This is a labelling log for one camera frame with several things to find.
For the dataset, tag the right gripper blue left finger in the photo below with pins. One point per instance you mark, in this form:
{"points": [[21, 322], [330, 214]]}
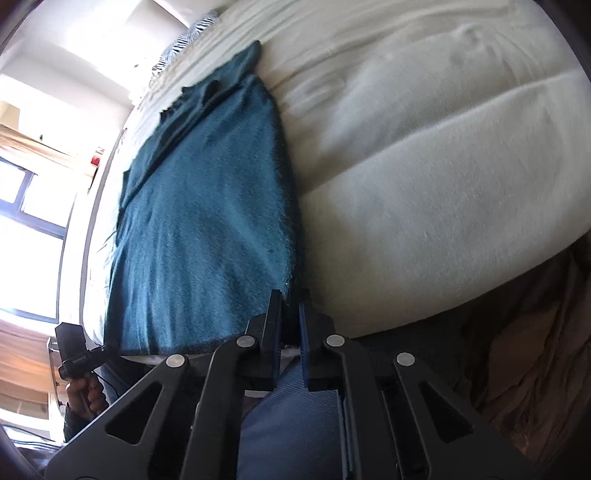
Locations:
{"points": [[263, 363]]}

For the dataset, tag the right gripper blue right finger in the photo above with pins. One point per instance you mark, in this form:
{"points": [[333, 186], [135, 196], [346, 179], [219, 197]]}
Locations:
{"points": [[320, 365]]}

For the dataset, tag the dark teal knit sweater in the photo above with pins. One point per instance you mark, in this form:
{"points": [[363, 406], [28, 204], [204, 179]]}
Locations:
{"points": [[208, 223]]}

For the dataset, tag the person left hand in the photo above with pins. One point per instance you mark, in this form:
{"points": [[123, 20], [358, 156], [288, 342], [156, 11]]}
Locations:
{"points": [[85, 397]]}

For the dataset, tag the blue trouser leg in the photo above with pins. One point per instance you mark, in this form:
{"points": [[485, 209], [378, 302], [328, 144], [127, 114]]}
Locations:
{"points": [[292, 434]]}

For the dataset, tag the beige bed cover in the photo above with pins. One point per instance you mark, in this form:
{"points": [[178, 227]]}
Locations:
{"points": [[439, 148]]}

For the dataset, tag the zebra print pillow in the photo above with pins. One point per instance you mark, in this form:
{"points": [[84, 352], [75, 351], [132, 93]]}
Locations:
{"points": [[192, 33]]}

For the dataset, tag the window frame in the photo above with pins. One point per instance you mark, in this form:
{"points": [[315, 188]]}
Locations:
{"points": [[31, 251]]}

